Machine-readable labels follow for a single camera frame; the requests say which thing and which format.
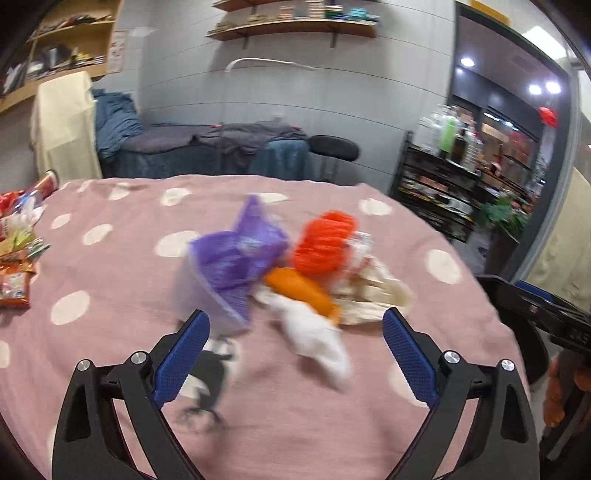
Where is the wall poster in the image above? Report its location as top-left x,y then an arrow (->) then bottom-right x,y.
108,30 -> 127,72

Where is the orange foam fruit net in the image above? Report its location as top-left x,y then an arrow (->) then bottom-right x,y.
293,211 -> 358,278

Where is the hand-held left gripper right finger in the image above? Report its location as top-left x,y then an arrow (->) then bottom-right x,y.
383,308 -> 541,480

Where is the wooden wall cabinet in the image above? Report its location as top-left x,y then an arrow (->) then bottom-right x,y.
0,0 -> 123,112

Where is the pink polka dot blanket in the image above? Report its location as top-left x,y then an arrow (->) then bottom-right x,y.
0,174 -> 532,480

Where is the orange plastic wrapper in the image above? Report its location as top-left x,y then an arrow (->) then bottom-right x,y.
263,268 -> 342,321

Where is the white arc floor lamp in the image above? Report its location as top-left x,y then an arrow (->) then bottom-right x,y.
225,56 -> 318,139

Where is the red snack tube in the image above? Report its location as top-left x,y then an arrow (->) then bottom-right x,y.
32,170 -> 61,197

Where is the green potted plant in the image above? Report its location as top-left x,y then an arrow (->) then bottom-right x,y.
478,194 -> 529,241

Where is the beige paper bag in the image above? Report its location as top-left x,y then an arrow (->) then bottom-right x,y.
330,258 -> 416,326

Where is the black door frame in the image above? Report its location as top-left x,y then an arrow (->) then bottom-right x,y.
450,0 -> 578,278

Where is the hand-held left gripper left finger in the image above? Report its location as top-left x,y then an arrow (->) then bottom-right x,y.
52,310 -> 211,480

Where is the white tissue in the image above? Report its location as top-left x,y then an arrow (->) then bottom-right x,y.
256,291 -> 354,393

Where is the cream towel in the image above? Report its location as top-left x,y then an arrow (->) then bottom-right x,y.
30,71 -> 102,181

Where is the cluster of toiletry bottles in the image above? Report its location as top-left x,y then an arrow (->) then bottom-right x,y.
418,105 -> 483,171

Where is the person's right hand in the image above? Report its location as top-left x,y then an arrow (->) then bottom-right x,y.
542,351 -> 591,428

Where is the grey blanket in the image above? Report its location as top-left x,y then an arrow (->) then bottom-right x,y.
198,121 -> 305,153

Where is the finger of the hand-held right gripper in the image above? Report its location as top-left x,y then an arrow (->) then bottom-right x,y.
516,280 -> 591,319
476,275 -> 555,326

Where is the wooden wall shelf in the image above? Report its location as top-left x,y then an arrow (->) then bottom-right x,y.
212,0 -> 296,12
206,18 -> 377,49

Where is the yellow green snack packet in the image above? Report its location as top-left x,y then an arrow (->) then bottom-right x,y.
0,233 -> 51,259

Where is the black round stool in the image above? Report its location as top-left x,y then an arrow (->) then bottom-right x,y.
309,135 -> 360,183

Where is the black white wrapper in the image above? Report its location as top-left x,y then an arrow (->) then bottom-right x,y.
178,337 -> 243,428

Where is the orange snack packet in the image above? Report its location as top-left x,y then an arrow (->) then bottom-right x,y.
0,258 -> 38,275

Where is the black storage cart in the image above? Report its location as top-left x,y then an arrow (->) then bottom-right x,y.
390,131 -> 483,243

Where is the blue bedding pile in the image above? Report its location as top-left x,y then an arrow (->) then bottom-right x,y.
92,90 -> 144,158

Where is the red snack packet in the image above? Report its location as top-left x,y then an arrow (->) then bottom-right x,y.
0,272 -> 35,309

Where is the white crumpled wrapper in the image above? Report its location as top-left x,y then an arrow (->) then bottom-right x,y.
346,231 -> 377,273

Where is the purple plastic bag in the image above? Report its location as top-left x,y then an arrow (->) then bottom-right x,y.
173,194 -> 291,330

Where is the blue massage bed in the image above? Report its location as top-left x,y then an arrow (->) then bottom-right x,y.
120,122 -> 310,181

